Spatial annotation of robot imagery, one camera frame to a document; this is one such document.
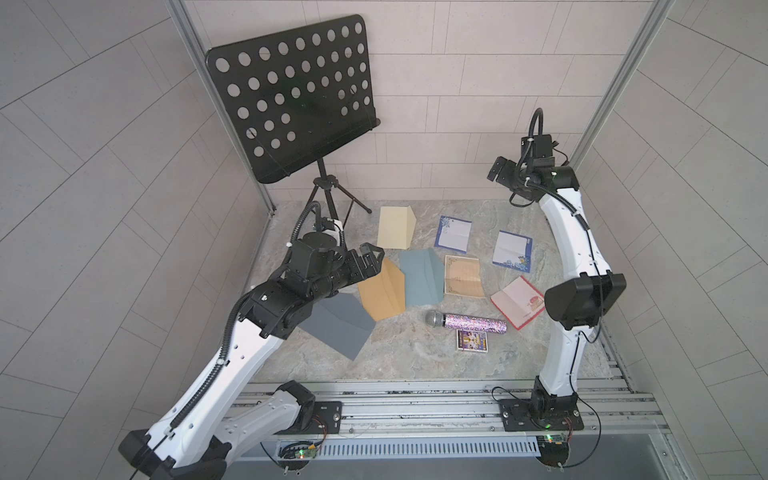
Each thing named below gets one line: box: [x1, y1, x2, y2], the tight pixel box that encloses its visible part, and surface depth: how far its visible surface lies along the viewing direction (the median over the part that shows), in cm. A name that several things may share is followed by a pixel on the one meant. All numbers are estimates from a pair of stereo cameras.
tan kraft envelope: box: [358, 258, 406, 322], surface depth 93 cm
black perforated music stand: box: [205, 14, 381, 221], surface depth 64 cm
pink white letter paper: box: [490, 275, 546, 331], surface depth 93 cm
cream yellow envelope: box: [377, 205, 417, 250], surface depth 114 cm
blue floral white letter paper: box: [434, 215, 472, 254], surface depth 111 cm
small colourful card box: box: [456, 328, 489, 353], surface depth 84 cm
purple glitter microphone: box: [425, 310, 508, 334], surface depth 85 cm
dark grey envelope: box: [299, 292, 376, 361], surface depth 88 cm
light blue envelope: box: [400, 248, 445, 306], surface depth 98 cm
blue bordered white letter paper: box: [492, 230, 533, 273], surface depth 105 cm
